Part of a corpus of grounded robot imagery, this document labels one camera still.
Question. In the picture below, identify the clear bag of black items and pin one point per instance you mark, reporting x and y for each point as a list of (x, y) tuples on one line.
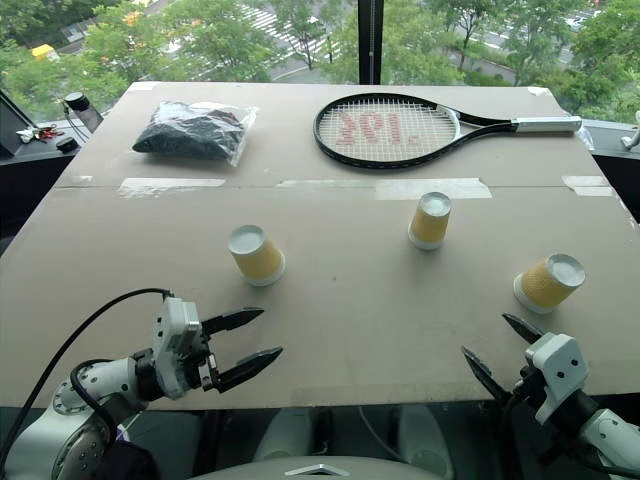
[(192, 135)]

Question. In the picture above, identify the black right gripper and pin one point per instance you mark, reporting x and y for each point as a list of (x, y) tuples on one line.
[(531, 395)]

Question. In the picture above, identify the black round knob device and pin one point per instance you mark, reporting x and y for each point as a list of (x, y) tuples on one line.
[(77, 101)]

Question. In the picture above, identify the yellow ribbed paper cup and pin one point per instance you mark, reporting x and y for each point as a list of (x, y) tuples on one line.
[(429, 222), (257, 262), (545, 285)]

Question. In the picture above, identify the brown cardboard table cover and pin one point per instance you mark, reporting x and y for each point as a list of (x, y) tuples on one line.
[(320, 300)]

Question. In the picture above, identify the black slanted console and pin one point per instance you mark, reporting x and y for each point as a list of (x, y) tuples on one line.
[(12, 127)]

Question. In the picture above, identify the yellow vehicle outside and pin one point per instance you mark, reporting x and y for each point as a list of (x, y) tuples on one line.
[(45, 52)]

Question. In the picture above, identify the black window frame post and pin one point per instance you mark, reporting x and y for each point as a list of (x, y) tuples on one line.
[(371, 40)]

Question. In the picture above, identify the bunch of keys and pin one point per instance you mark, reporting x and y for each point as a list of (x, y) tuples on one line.
[(42, 133)]

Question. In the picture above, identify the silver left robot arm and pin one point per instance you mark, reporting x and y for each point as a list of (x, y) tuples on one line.
[(114, 376)]

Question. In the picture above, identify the grey rounded robot leg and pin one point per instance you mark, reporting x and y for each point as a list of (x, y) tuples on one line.
[(287, 435), (425, 435)]

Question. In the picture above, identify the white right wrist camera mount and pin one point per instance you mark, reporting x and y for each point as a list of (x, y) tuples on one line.
[(560, 367)]

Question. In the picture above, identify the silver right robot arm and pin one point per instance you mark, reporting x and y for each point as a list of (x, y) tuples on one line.
[(612, 432)]

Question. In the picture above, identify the dark purple cloth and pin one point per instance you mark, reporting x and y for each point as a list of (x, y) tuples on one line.
[(127, 462)]

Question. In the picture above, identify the long clear tape strip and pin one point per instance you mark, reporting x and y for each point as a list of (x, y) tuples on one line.
[(425, 188)]

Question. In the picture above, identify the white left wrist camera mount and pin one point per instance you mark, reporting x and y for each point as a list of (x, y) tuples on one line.
[(176, 345)]

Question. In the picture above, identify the short clear tape strip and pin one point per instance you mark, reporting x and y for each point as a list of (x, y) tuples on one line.
[(587, 185)]

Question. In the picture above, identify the black and white tennis racket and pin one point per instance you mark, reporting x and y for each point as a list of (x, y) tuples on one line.
[(545, 124)]

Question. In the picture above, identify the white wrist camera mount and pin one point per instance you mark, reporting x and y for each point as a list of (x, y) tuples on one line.
[(176, 345), (560, 367)]

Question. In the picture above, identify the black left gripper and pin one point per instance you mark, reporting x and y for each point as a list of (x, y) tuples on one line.
[(206, 371)]

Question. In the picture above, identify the wide clear tape strip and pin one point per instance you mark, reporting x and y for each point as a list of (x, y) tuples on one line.
[(170, 187)]

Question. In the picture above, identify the silver robot torso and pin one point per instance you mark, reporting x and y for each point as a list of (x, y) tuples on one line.
[(320, 467)]

